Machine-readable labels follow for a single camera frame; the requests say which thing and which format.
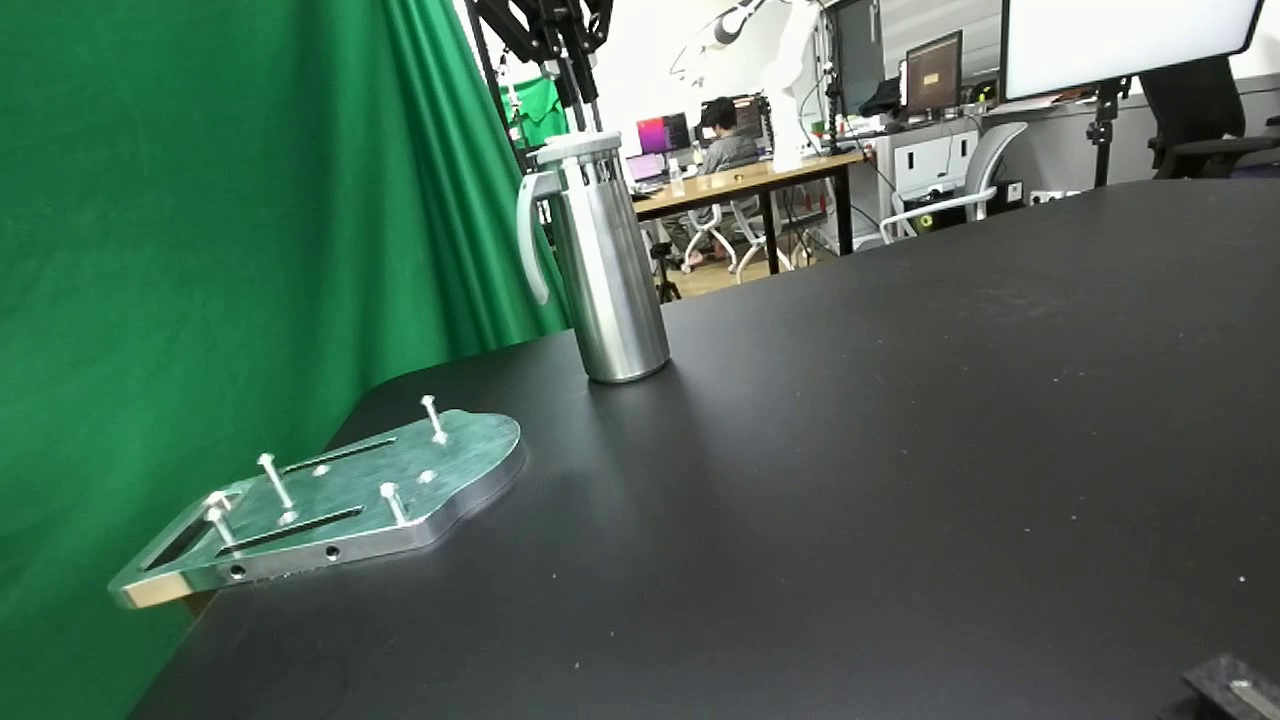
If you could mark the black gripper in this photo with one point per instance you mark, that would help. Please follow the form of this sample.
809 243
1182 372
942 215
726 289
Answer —
557 26

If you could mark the silver thermos flask lid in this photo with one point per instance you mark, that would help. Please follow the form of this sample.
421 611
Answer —
580 147

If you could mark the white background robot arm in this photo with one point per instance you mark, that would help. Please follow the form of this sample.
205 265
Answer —
765 46

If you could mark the stainless steel thermos flask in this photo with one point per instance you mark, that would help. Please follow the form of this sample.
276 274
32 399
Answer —
616 294

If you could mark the pink lit computer monitor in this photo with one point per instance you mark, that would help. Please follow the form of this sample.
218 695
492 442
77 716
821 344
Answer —
662 133

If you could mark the seated person with dark hair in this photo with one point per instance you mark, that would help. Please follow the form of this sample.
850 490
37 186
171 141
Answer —
726 131

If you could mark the wooden desk with black legs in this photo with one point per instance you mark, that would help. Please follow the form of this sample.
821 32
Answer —
744 181

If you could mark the black monitor back panel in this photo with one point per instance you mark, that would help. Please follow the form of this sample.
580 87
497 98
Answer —
856 54

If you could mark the dark framed box monitor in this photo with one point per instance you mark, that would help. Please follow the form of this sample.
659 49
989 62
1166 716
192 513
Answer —
933 72

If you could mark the white cabinet desk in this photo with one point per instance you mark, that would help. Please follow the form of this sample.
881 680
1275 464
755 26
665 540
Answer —
933 154

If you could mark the silver bolt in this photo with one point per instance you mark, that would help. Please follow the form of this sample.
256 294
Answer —
273 482
394 500
435 418
218 516

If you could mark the grey metal mounting plate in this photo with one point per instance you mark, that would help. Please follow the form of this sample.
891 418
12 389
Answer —
468 451

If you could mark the green backdrop curtain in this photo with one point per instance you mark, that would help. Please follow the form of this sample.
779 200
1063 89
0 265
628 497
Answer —
200 200

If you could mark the black tripod stand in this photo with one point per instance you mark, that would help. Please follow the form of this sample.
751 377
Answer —
1107 124

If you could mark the large white screen panel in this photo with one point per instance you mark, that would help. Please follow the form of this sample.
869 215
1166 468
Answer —
1134 40

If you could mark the black office chair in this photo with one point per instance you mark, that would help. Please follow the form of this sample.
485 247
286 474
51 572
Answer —
1192 105

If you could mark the grey metal bracket piece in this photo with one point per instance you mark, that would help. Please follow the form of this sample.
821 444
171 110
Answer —
1232 687

